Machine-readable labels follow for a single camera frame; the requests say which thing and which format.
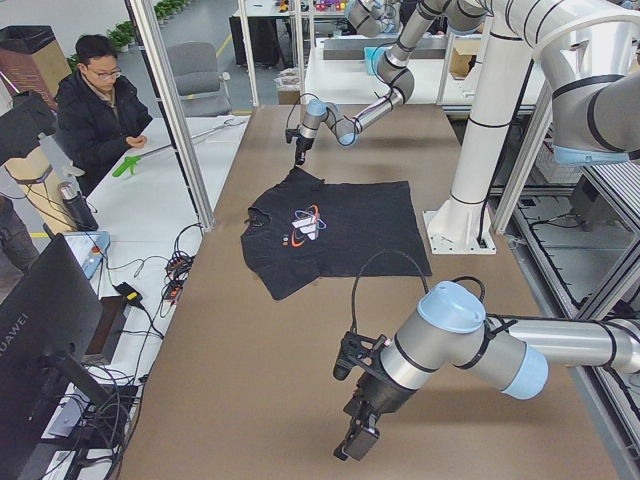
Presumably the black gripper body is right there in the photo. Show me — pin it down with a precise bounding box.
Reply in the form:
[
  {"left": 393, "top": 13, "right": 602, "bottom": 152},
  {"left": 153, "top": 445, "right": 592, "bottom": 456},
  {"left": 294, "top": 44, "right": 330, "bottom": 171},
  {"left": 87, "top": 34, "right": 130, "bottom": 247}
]
[
  {"left": 343, "top": 372, "right": 416, "bottom": 418},
  {"left": 295, "top": 136, "right": 313, "bottom": 156}
]

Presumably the black printed t-shirt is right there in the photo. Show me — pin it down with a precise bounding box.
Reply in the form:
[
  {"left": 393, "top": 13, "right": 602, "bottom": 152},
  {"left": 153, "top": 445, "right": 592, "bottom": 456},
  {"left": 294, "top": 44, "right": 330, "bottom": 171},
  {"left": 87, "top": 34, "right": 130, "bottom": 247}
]
[{"left": 241, "top": 168, "right": 431, "bottom": 300}]

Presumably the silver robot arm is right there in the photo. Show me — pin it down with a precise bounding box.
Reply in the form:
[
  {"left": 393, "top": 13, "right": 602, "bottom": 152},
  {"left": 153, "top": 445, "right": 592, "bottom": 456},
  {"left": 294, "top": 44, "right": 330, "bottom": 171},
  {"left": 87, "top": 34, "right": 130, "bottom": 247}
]
[
  {"left": 285, "top": 1, "right": 486, "bottom": 166},
  {"left": 333, "top": 281, "right": 639, "bottom": 461}
]

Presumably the grey office chair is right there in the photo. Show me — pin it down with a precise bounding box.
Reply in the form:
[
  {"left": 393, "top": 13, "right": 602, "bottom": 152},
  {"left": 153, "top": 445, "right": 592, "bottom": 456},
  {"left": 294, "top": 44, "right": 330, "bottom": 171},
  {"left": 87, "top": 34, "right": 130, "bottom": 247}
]
[{"left": 166, "top": 41, "right": 232, "bottom": 117}]

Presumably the seated man black jacket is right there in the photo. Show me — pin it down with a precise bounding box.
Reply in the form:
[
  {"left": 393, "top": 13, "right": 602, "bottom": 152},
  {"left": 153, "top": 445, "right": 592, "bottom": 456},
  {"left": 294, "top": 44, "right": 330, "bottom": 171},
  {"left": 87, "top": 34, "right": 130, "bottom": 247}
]
[{"left": 55, "top": 34, "right": 152, "bottom": 196}]

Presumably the blue teach pendant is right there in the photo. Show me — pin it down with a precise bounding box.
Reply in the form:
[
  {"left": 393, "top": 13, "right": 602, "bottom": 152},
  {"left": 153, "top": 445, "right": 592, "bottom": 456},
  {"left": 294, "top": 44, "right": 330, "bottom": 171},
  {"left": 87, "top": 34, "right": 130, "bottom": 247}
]
[{"left": 63, "top": 231, "right": 111, "bottom": 279}]

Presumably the black Huawei monitor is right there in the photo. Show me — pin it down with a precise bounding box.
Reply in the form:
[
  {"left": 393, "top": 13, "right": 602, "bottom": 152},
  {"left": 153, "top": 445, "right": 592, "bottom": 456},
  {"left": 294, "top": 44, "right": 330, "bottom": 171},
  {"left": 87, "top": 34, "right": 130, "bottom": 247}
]
[{"left": 1, "top": 234, "right": 109, "bottom": 479}]

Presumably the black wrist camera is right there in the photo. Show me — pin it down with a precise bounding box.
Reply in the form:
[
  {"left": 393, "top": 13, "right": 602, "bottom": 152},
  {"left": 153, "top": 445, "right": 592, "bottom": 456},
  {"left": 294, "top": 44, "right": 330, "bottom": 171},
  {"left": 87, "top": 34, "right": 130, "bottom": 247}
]
[{"left": 333, "top": 331, "right": 388, "bottom": 382}]

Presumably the green handled grabber tool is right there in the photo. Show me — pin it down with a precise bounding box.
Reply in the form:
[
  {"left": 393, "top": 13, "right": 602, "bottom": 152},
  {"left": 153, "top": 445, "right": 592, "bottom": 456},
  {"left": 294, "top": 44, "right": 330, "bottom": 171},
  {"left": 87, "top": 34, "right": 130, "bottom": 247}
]
[{"left": 112, "top": 118, "right": 247, "bottom": 178}]

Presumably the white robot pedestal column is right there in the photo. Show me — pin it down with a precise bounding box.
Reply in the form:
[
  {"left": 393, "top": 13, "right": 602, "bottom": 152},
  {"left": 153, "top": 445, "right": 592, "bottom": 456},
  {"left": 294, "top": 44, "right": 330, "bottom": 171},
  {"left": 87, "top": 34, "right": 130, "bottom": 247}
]
[{"left": 422, "top": 0, "right": 640, "bottom": 256}]

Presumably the aluminium frame post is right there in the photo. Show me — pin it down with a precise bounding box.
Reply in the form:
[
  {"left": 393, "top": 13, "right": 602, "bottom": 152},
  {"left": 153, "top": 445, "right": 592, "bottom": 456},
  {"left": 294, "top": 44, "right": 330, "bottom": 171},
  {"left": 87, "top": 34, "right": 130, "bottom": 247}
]
[{"left": 124, "top": 0, "right": 215, "bottom": 232}]

